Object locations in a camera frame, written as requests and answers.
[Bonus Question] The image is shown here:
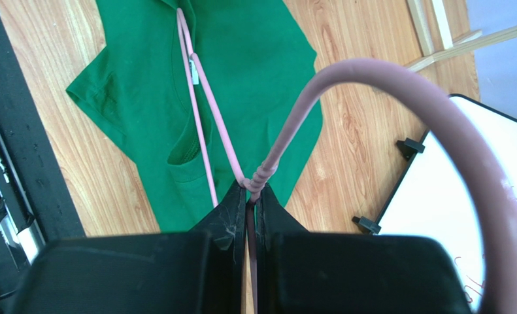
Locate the green t shirt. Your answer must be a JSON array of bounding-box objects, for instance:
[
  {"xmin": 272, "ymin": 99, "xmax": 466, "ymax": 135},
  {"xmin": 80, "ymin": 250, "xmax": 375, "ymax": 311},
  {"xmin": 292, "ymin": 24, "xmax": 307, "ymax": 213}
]
[{"xmin": 67, "ymin": 1, "xmax": 316, "ymax": 232}]

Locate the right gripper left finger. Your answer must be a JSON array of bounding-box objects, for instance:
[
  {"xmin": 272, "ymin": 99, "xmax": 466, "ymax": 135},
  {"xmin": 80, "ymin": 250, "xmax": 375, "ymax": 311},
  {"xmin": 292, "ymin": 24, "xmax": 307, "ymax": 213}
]
[{"xmin": 12, "ymin": 183, "xmax": 246, "ymax": 313}]

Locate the pink wire hanger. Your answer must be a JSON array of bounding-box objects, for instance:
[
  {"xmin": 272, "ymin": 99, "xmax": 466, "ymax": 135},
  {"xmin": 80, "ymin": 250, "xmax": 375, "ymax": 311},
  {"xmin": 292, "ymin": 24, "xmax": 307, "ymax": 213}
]
[{"xmin": 175, "ymin": 7, "xmax": 281, "ymax": 314}]

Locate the white board with red writing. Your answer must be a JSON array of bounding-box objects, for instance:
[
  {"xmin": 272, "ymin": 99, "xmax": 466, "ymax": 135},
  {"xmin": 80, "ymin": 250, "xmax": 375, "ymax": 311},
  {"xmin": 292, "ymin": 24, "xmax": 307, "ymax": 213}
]
[{"xmin": 353, "ymin": 94, "xmax": 517, "ymax": 312}]

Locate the wooden clothes rack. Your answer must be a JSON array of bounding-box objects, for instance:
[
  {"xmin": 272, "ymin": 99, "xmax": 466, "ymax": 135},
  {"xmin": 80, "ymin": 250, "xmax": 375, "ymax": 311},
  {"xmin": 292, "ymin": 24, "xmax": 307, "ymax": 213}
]
[{"xmin": 406, "ymin": 1, "xmax": 517, "ymax": 72}]

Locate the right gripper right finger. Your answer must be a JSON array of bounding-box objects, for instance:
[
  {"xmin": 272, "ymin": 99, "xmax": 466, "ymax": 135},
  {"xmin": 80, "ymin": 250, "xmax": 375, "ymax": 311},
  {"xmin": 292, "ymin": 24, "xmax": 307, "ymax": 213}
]
[{"xmin": 256, "ymin": 186, "xmax": 471, "ymax": 313}]

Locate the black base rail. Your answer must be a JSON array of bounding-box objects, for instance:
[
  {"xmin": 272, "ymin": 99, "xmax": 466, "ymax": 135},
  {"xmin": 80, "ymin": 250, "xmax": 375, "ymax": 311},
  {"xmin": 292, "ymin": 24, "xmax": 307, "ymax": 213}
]
[{"xmin": 0, "ymin": 16, "xmax": 86, "ymax": 313}]

